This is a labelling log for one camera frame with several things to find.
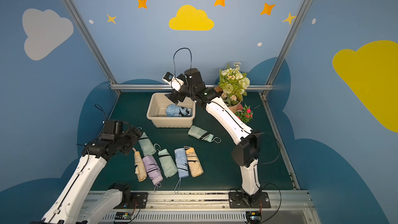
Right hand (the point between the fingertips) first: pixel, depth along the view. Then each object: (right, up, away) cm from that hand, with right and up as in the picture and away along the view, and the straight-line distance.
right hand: (174, 84), depth 77 cm
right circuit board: (+39, -65, -4) cm, 75 cm away
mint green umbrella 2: (-4, -44, +7) cm, 45 cm away
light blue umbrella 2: (+3, -15, +28) cm, 32 cm away
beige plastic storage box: (-17, -15, +28) cm, 36 cm away
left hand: (-18, -26, +1) cm, 31 cm away
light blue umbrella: (-5, -14, +28) cm, 31 cm away
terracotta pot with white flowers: (+32, +1, +11) cm, 34 cm away
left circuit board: (-23, -63, -5) cm, 67 cm away
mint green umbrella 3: (-19, -34, +14) cm, 42 cm away
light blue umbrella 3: (+3, -43, +7) cm, 44 cm away
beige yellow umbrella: (+11, -43, +5) cm, 45 cm away
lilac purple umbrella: (-11, -45, +4) cm, 47 cm away
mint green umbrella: (+13, -28, +19) cm, 37 cm away
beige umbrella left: (-18, -44, +3) cm, 48 cm away
